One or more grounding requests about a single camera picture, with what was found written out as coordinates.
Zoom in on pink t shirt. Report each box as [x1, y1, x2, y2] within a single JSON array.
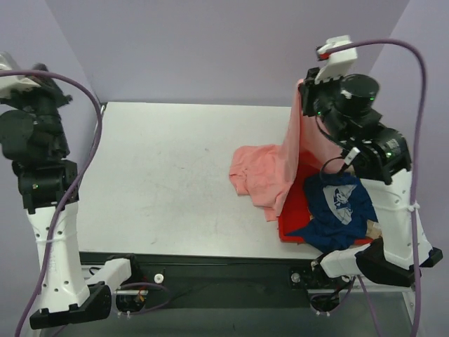
[[229, 86, 341, 222]]

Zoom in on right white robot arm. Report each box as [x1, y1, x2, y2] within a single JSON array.
[[298, 67, 443, 287]]

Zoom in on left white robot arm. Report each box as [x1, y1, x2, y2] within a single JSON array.
[[1, 54, 142, 336]]

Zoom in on blue printed t shirt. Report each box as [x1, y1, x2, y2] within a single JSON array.
[[286, 173, 377, 253]]

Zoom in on red plastic bin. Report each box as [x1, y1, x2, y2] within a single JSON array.
[[278, 164, 373, 245]]

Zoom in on beige t shirt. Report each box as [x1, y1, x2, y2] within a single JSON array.
[[366, 220, 382, 239]]

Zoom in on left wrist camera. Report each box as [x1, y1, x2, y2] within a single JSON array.
[[1, 52, 39, 99]]

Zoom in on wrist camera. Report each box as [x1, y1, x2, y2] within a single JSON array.
[[314, 35, 358, 84], [1, 52, 39, 99]]

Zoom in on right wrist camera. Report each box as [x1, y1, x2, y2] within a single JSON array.
[[314, 35, 358, 84]]

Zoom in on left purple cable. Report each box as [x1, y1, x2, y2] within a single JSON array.
[[13, 70, 173, 337]]

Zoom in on purple cable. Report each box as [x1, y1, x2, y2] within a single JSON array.
[[310, 38, 429, 337], [13, 70, 173, 337]]

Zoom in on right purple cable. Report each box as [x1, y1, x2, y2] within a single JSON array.
[[310, 38, 429, 337]]

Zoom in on aluminium frame rail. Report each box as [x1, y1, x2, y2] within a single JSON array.
[[81, 265, 415, 293]]

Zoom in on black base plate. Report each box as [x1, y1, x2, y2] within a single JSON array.
[[100, 251, 354, 310]]

